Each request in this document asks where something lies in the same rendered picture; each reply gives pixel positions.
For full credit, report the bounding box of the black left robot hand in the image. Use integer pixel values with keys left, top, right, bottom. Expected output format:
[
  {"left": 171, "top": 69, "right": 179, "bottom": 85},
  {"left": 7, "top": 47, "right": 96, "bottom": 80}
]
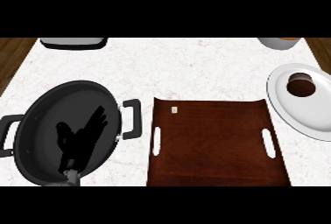
[{"left": 55, "top": 105, "right": 109, "bottom": 173}]

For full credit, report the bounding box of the dark brown wooden tray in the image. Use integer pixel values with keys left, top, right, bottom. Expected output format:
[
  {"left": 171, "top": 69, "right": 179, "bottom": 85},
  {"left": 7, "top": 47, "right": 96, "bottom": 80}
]
[{"left": 146, "top": 97, "right": 293, "bottom": 187}]

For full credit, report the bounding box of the white oval plate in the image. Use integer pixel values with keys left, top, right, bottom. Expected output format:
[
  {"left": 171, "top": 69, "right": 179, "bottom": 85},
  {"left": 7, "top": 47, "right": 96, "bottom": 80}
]
[{"left": 264, "top": 62, "right": 331, "bottom": 142}]

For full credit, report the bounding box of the brown chocolate cupcake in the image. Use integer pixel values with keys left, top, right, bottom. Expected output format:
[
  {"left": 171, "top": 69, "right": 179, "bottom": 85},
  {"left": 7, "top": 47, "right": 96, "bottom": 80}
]
[{"left": 285, "top": 72, "right": 318, "bottom": 98}]

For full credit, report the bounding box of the grey and black appliance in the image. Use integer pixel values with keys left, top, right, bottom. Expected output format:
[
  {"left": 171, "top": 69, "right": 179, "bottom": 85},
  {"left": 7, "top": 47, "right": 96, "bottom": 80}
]
[{"left": 38, "top": 38, "right": 109, "bottom": 51}]

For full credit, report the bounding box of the grey pot with orange content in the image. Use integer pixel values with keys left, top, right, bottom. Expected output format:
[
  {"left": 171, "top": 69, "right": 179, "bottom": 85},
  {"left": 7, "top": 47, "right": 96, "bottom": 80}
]
[{"left": 257, "top": 38, "right": 303, "bottom": 51}]

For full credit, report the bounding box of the black pan with two handles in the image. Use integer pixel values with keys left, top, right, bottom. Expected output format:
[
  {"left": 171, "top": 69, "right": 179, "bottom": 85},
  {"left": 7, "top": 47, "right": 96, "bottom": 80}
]
[{"left": 0, "top": 80, "right": 143, "bottom": 187}]

